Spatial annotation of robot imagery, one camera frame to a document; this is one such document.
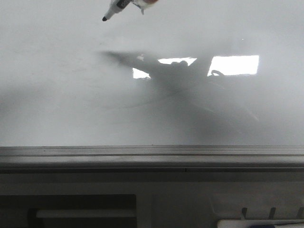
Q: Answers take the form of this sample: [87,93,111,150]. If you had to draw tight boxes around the red magnet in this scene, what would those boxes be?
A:
[131,0,158,15]

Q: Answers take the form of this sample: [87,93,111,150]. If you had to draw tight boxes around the white eraser tray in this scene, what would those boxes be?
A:
[210,193,304,228]

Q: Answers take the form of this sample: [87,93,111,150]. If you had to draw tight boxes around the white whiteboard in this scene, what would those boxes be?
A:
[0,0,304,146]

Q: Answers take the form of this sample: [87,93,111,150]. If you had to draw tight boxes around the grey aluminium whiteboard frame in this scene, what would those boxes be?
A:
[0,145,304,172]

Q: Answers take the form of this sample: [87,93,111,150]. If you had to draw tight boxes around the white black whiteboard marker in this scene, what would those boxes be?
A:
[102,0,131,21]

